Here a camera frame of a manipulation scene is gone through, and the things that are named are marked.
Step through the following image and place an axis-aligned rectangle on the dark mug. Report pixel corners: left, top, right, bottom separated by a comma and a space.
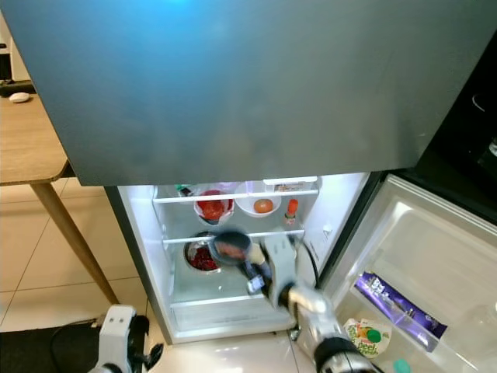
208, 229, 254, 270

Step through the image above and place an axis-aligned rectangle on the clear fridge drawer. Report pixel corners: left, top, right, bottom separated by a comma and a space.
169, 294, 288, 333

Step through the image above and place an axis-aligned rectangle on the glass fridge shelf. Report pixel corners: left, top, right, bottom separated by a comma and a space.
154, 190, 319, 204
163, 230, 304, 246

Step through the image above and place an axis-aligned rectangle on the grey fridge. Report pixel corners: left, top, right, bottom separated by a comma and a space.
0, 0, 497, 344

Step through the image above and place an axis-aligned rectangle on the white-lined fridge door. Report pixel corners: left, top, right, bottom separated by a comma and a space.
295, 173, 497, 373

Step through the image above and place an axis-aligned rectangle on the metal bowl with red berries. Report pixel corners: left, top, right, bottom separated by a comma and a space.
183, 233, 222, 273

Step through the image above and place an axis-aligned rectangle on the white bowl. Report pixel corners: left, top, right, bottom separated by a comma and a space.
235, 189, 283, 218

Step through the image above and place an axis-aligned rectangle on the clear bowl with red food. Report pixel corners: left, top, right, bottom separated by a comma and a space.
193, 189, 235, 225

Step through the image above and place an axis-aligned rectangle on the red sauce bottle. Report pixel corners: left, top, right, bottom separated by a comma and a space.
284, 198, 300, 226

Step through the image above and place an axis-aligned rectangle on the clear lidded food container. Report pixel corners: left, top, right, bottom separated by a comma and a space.
264, 177, 319, 193

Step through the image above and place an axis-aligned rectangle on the black floor mat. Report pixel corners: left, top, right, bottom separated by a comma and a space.
0, 317, 117, 373

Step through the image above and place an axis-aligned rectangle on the pouch with green cap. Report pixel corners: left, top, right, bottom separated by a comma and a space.
344, 317, 393, 360

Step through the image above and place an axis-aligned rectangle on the purple package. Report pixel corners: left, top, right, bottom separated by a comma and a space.
353, 272, 450, 352

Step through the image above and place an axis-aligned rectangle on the light wooden table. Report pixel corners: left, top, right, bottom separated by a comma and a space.
0, 93, 121, 305

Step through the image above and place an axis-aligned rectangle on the black remote controller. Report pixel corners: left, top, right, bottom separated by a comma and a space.
0, 78, 33, 96

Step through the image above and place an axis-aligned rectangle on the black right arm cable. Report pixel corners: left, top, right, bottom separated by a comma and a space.
295, 237, 319, 288

